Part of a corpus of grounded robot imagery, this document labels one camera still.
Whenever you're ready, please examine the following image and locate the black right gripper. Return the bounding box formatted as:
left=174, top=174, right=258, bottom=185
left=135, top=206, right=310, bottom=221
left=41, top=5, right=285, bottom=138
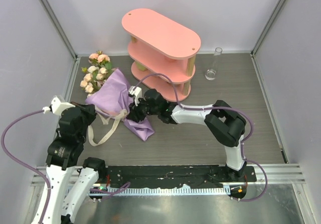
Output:
left=127, top=96, right=159, bottom=123

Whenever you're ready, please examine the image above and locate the purple wrapping paper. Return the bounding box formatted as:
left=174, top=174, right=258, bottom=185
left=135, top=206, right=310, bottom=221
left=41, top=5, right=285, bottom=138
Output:
left=85, top=69, right=154, bottom=147

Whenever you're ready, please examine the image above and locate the cream ribbon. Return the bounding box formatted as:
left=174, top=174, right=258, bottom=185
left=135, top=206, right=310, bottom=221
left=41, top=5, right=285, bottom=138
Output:
left=87, top=107, right=128, bottom=147

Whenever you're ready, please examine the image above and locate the pink flower bouquet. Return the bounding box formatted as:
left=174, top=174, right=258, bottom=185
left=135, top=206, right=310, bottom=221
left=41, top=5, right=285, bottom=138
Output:
left=80, top=50, right=115, bottom=97

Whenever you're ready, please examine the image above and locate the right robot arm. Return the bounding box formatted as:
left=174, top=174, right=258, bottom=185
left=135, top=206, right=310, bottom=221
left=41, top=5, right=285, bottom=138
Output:
left=127, top=86, right=247, bottom=181

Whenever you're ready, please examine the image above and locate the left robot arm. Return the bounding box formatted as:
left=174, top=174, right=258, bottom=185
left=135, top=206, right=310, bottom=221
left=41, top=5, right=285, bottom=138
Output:
left=33, top=103, right=107, bottom=223

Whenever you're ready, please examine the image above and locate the clear glass vase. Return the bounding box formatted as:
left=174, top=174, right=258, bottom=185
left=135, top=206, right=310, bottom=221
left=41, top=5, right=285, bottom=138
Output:
left=205, top=47, right=223, bottom=80

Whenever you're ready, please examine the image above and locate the pink three-tier shelf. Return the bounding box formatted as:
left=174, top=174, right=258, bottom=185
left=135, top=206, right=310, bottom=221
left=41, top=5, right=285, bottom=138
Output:
left=121, top=9, right=201, bottom=101

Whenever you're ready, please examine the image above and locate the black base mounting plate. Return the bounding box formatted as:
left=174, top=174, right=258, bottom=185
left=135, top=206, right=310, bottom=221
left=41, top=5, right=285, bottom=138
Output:
left=97, top=165, right=257, bottom=189

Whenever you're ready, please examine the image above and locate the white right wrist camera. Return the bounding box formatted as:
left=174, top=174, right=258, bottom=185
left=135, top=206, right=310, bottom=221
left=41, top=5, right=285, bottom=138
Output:
left=128, top=86, right=143, bottom=106

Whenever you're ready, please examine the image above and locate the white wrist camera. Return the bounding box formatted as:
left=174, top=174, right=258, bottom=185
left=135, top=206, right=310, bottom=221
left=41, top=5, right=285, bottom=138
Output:
left=42, top=95, right=75, bottom=116
left=128, top=86, right=143, bottom=106

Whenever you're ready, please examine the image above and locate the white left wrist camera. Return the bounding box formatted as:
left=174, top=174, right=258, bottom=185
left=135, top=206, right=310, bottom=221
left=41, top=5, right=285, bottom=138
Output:
left=42, top=95, right=75, bottom=116

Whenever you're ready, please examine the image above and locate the white slotted cable duct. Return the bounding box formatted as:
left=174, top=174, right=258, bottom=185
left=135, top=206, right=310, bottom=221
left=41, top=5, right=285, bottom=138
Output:
left=87, top=186, right=231, bottom=196

